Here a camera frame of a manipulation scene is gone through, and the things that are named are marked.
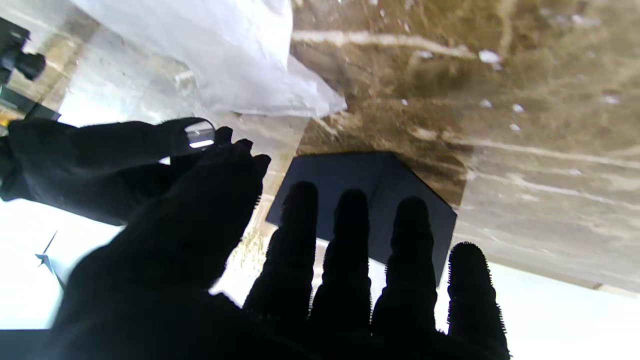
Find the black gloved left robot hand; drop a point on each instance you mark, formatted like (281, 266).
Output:
(165, 280)

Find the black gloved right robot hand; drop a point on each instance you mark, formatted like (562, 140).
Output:
(75, 165)

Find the translucent white glove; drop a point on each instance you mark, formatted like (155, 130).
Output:
(240, 55)

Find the black box with pink inside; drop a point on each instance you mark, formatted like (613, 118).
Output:
(380, 175)

